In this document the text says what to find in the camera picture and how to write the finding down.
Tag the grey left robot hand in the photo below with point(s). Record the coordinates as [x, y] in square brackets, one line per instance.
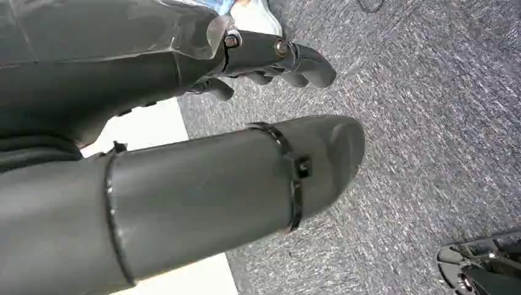
[171, 195]

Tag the ribbed grey left arm sleeve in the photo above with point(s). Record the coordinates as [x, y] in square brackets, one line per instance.
[36, 152]

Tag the person's white shoe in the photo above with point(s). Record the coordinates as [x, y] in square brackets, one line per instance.
[254, 18]

